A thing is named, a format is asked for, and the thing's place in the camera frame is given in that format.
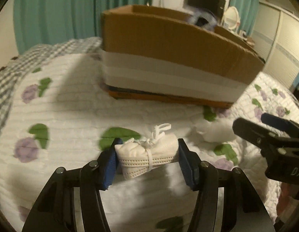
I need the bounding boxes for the floral quilted white bedspread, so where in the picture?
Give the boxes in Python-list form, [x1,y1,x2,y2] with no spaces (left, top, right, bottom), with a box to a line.
[0,55,299,231]

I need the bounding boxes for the operator hand orange glove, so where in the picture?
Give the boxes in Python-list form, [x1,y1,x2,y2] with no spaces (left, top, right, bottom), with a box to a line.
[276,183,299,223]

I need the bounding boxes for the white wardrobe sliding doors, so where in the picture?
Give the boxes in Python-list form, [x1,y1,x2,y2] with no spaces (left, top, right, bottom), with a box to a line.
[252,2,299,88]

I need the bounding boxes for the white oval vanity mirror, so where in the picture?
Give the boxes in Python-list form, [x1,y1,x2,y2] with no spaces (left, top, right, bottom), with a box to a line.
[223,6,240,30]

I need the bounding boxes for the teal curtain right side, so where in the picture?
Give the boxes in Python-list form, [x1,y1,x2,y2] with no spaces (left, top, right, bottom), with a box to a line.
[230,0,259,36]

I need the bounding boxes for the white face masks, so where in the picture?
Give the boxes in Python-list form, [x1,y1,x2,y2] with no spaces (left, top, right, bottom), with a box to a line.
[115,123,179,180]

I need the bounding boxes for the open cardboard box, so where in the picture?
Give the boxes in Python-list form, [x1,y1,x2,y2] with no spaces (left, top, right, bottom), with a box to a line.
[101,5,265,108]

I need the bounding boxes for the teal window curtain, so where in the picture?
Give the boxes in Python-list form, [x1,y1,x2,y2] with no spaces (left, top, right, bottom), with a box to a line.
[13,0,152,54]

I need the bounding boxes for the black wall television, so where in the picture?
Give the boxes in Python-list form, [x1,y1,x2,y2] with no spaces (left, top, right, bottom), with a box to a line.
[188,0,226,19]

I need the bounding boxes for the grey checked bed sheet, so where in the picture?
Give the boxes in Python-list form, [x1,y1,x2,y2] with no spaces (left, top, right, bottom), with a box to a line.
[0,37,102,135]

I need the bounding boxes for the floral packaged tissue pack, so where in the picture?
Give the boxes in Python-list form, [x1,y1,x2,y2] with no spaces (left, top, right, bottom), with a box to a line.
[187,9,218,31]

